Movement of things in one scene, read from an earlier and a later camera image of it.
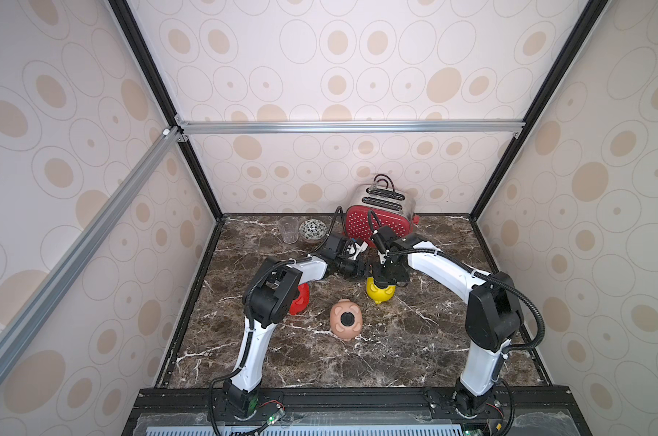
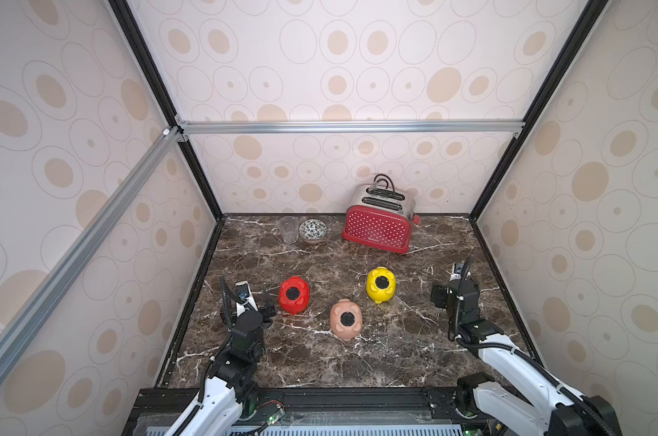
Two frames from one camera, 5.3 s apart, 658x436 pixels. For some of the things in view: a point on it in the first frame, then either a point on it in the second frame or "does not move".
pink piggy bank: [345, 320] does not move
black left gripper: [355, 271] to [229, 314]
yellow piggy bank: [377, 293] does not move
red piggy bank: [300, 303] does not move
